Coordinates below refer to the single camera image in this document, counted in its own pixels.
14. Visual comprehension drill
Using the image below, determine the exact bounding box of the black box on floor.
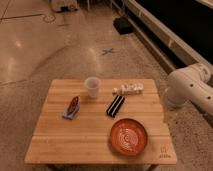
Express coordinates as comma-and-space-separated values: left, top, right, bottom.
113, 17, 133, 35

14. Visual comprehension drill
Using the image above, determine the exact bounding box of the translucent plastic cup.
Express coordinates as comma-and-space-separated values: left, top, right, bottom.
84, 77, 100, 98

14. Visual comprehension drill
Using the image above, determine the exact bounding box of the black white striped block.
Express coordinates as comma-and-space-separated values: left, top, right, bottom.
106, 95, 125, 117

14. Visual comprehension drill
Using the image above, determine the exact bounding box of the black cable on floor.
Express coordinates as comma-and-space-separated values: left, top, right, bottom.
0, 12, 58, 24

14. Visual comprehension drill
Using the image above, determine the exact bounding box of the wooden table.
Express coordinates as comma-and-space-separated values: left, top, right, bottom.
25, 79, 177, 165

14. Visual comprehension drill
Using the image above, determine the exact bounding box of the long white black bench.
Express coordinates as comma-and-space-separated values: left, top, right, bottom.
109, 0, 213, 90

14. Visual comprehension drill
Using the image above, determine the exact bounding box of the white device on floor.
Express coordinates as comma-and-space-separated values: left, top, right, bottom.
50, 0, 78, 12

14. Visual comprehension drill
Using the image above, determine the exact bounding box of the red brown spoon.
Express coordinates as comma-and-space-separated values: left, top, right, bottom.
67, 96, 79, 113

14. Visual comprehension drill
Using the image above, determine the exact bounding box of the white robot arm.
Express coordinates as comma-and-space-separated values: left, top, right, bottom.
163, 63, 213, 116

